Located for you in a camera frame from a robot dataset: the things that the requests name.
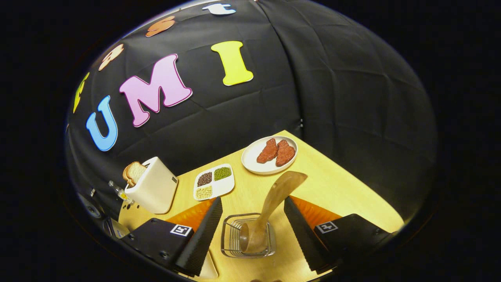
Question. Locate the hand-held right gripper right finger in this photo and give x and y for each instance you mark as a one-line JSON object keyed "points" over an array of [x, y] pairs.
{"points": [[303, 235]]}

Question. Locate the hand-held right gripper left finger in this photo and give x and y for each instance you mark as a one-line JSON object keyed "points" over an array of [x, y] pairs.
{"points": [[201, 235]]}

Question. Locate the wooden spoon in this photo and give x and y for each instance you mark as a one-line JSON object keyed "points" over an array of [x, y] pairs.
{"points": [[274, 199]]}

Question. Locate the pale soybeans pile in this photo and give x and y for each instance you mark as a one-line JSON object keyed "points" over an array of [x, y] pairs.
{"points": [[204, 192]]}

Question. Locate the white divided dish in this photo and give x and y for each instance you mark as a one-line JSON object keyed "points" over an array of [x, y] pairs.
{"points": [[225, 188]]}

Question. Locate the dark beans pile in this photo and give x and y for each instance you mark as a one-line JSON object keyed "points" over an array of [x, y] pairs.
{"points": [[204, 179]]}

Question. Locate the white toaster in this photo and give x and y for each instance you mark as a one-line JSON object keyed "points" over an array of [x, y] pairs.
{"points": [[156, 192]]}

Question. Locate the green beans pile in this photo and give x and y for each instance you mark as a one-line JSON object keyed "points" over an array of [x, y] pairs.
{"points": [[222, 173]]}

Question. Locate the toast bread slice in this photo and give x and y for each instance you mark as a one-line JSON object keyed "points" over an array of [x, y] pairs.
{"points": [[137, 172], [125, 176]]}

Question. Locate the white round plate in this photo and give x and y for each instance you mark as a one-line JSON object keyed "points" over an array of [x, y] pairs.
{"points": [[250, 158]]}

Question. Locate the small glass bottle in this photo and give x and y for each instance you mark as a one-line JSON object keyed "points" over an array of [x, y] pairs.
{"points": [[119, 192]]}

